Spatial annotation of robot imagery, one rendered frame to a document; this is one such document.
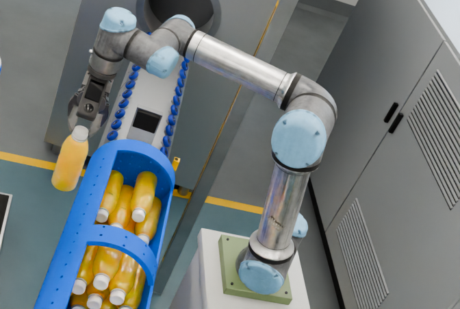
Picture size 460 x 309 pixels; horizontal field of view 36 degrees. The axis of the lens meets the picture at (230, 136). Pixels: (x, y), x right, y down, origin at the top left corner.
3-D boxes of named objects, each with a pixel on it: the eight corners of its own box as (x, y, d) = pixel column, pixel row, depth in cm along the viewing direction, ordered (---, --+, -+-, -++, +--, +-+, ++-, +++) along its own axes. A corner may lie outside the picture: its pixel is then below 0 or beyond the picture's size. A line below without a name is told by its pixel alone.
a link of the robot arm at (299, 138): (291, 270, 191) (342, 101, 160) (274, 307, 178) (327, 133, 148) (250, 254, 193) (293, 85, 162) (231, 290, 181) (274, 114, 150)
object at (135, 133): (151, 143, 273) (163, 112, 265) (150, 149, 270) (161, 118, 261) (126, 135, 272) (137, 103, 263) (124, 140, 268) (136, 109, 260)
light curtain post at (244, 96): (163, 286, 343) (304, -21, 249) (161, 295, 338) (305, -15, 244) (150, 282, 342) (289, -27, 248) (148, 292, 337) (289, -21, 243)
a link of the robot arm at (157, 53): (189, 41, 166) (150, 18, 167) (170, 60, 157) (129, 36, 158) (179, 67, 171) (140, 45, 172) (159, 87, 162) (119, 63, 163)
